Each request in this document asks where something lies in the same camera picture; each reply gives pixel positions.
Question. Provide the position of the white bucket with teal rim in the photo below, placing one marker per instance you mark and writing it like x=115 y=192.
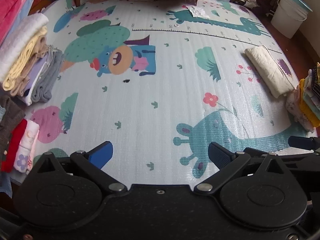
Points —
x=287 y=15

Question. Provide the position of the printed paper sheet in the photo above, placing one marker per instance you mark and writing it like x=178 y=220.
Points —
x=197 y=11

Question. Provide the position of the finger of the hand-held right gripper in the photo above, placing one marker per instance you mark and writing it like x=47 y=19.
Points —
x=302 y=142
x=258 y=152

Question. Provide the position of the left stack of folded clothes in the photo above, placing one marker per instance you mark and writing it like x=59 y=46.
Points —
x=20 y=37

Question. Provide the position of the lavender folded garment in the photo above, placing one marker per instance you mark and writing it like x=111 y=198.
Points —
x=37 y=72

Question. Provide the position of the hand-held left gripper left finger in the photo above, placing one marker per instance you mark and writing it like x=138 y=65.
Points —
x=102 y=155

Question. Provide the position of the brown garment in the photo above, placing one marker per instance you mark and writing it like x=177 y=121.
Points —
x=10 y=120

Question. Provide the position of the white low rack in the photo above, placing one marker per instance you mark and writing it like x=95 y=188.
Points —
x=246 y=1

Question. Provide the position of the grey folded garment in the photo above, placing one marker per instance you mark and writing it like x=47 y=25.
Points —
x=47 y=82

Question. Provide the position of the pink floral garment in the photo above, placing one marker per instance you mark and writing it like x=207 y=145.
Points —
x=25 y=150

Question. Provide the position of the pale yellow folded garment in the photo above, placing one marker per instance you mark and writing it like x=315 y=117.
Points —
x=22 y=62

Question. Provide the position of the red garment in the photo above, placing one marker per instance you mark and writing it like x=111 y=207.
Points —
x=13 y=145

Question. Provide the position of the cartoon animal play mat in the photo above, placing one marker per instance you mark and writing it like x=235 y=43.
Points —
x=162 y=92

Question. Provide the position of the pink blanket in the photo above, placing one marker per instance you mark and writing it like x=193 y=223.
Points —
x=15 y=2

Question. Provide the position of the stack of colourful folded clothes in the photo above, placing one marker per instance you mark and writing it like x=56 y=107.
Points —
x=310 y=100

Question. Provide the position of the beige folded garment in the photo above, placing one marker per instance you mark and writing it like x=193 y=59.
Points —
x=30 y=76

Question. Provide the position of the cream garment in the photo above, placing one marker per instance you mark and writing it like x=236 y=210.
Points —
x=267 y=70

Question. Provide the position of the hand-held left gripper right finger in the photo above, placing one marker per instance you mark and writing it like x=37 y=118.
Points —
x=220 y=155

